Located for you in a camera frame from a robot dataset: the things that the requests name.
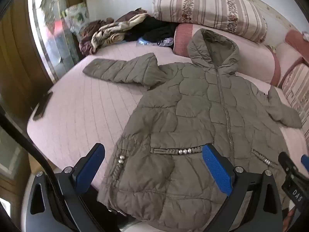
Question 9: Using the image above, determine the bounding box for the clear blue plastic bag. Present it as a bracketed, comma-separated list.
[136, 37, 175, 47]

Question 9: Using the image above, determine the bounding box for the brown and cream patterned blanket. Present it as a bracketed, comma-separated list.
[78, 8, 149, 56]

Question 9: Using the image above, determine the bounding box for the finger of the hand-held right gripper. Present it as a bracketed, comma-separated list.
[301, 154, 309, 174]
[278, 152, 298, 174]

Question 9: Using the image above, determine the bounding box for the patterned glass door panel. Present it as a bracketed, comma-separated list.
[28, 0, 81, 81]

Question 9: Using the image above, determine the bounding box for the olive green hooded puffer jacket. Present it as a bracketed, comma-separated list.
[82, 28, 303, 231]

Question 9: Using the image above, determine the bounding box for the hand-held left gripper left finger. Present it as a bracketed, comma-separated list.
[25, 143, 121, 232]

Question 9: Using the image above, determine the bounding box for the pink folded blanket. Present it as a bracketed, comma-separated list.
[173, 24, 282, 87]

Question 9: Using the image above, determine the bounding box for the black smartphone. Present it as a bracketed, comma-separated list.
[32, 91, 53, 121]

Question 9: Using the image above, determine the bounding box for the large striped floral rolled quilt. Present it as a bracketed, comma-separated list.
[153, 0, 268, 44]

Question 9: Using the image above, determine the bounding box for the black clothes pile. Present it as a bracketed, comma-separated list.
[124, 16, 178, 43]

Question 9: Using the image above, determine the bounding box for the small striped floral quilt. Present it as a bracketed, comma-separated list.
[281, 63, 309, 138]

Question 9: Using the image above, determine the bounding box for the black cable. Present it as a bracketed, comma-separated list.
[0, 112, 80, 232]

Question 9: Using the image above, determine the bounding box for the floral printed cushion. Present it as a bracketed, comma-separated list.
[62, 2, 90, 38]

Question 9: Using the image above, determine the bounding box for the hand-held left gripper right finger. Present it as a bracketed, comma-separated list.
[201, 144, 283, 232]

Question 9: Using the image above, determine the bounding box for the dusty pink pillow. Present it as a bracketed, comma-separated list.
[275, 29, 309, 87]

